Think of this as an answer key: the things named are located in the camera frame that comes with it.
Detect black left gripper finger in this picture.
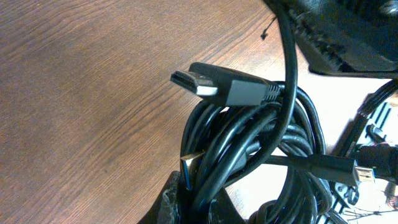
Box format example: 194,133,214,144
138,171,246,224

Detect black HDMI cable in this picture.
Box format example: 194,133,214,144
170,2,333,224

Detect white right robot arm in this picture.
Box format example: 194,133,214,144
265,0,397,79

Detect black USB cable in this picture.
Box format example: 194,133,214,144
179,151,376,191

